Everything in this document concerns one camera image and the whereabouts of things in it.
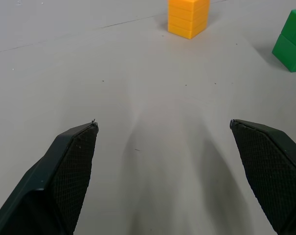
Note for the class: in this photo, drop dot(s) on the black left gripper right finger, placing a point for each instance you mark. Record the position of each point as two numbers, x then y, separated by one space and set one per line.
272 171

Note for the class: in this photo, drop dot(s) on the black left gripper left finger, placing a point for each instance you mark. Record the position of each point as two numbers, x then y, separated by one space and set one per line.
57 181

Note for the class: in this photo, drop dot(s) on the green block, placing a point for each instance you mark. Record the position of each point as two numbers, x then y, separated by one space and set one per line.
290 49

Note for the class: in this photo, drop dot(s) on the yellow block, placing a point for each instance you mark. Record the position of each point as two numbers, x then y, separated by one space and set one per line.
187 17

